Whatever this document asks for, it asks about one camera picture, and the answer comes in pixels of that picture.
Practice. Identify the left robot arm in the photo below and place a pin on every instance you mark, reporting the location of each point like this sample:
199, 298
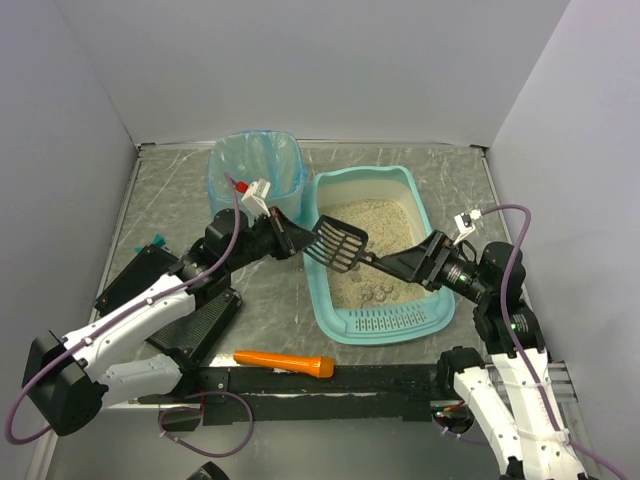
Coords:
71, 379

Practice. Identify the trash bin with blue bag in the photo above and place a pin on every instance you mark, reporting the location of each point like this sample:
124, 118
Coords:
249, 156

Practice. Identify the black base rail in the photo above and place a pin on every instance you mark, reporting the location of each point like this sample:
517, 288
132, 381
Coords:
409, 392

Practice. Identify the litter clump ball middle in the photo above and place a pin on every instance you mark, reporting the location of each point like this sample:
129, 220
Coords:
387, 286

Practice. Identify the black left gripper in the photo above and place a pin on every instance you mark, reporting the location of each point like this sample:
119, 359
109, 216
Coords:
282, 235

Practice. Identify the black litter scoop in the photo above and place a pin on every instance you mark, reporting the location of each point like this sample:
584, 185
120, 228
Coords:
339, 246

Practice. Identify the litter clump ball front left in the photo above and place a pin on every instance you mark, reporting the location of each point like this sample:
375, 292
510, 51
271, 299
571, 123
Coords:
367, 294

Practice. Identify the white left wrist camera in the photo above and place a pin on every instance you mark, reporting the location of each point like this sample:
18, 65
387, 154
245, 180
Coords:
254, 196

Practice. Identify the orange toy microphone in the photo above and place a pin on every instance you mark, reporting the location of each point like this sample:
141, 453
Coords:
316, 366

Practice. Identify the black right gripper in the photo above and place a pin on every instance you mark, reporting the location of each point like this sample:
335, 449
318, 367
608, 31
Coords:
435, 262

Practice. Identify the litter clump ball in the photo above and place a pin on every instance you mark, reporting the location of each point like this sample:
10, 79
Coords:
380, 295
367, 294
387, 286

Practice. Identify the litter clump ball front right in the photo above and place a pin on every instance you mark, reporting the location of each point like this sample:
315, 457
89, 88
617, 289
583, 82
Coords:
380, 295

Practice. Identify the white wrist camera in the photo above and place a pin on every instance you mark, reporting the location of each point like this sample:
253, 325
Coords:
254, 196
465, 223

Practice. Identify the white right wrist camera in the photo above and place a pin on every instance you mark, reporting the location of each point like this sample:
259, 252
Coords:
465, 223

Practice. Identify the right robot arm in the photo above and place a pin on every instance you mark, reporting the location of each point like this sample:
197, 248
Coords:
524, 430

